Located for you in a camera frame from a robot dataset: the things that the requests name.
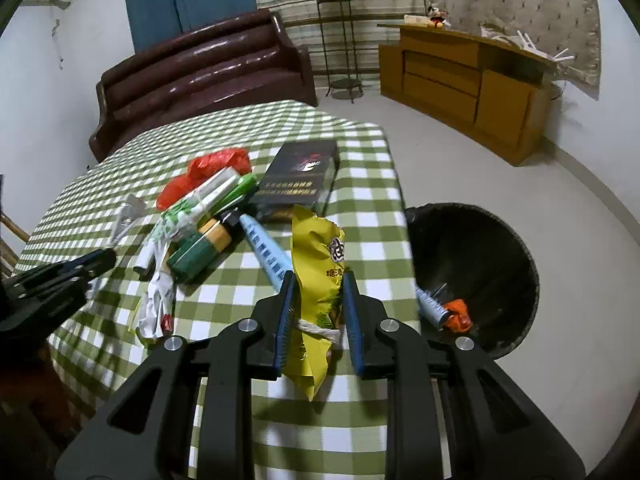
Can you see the white twine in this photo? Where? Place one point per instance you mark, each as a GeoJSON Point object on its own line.
{"type": "Point", "coordinates": [320, 331]}

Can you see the teal and white sachet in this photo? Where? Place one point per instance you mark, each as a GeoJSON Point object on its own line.
{"type": "Point", "coordinates": [260, 245]}

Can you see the mouse plush toy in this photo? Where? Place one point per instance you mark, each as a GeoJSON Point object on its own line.
{"type": "Point", "coordinates": [435, 17]}

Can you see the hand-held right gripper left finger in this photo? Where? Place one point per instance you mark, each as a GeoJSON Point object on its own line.
{"type": "Point", "coordinates": [287, 312]}

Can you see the red plastic bag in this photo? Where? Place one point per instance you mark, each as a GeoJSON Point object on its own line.
{"type": "Point", "coordinates": [215, 162]}

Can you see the white green wrapped roll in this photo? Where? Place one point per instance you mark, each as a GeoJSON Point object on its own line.
{"type": "Point", "coordinates": [200, 200]}

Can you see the white plastic frame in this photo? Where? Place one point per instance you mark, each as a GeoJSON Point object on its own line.
{"type": "Point", "coordinates": [530, 45]}

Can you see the wooden cabinet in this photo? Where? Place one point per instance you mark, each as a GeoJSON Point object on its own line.
{"type": "Point", "coordinates": [500, 105]}

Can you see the black metal plant stand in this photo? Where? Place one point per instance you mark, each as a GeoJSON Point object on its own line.
{"type": "Point", "coordinates": [346, 84]}

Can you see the black box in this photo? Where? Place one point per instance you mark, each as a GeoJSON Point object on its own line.
{"type": "Point", "coordinates": [295, 175]}

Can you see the crumpled white paper wrapper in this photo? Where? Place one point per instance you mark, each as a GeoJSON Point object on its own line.
{"type": "Point", "coordinates": [155, 300]}

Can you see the grey tube in bin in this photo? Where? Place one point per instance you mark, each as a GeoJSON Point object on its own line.
{"type": "Point", "coordinates": [432, 305]}

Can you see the yellow snack packet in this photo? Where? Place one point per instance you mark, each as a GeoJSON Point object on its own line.
{"type": "Point", "coordinates": [315, 260]}

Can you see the cream flat box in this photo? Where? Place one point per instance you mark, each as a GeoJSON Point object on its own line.
{"type": "Point", "coordinates": [415, 20]}

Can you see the green checkered tablecloth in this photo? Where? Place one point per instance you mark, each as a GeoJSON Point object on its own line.
{"type": "Point", "coordinates": [320, 120]}

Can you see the black trash bin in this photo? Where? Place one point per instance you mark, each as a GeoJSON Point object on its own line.
{"type": "Point", "coordinates": [475, 260]}

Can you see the bamboo chair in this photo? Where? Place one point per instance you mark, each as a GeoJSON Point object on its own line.
{"type": "Point", "coordinates": [12, 230]}

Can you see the blue curtain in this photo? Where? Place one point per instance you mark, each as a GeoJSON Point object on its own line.
{"type": "Point", "coordinates": [150, 0]}

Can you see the green box with yellow end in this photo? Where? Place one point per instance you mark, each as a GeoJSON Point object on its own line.
{"type": "Point", "coordinates": [192, 257]}

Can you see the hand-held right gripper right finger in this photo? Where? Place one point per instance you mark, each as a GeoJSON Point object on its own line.
{"type": "Point", "coordinates": [351, 320]}

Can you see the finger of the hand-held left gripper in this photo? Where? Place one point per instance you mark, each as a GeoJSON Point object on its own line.
{"type": "Point", "coordinates": [80, 262]}

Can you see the clear plastic wrapper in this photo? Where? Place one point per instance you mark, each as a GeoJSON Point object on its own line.
{"type": "Point", "coordinates": [127, 215]}

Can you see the dark red leather sofa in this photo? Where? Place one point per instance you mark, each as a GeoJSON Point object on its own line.
{"type": "Point", "coordinates": [200, 75]}

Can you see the orange crumpled wrapper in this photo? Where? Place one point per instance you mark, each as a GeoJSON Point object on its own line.
{"type": "Point", "coordinates": [457, 312]}

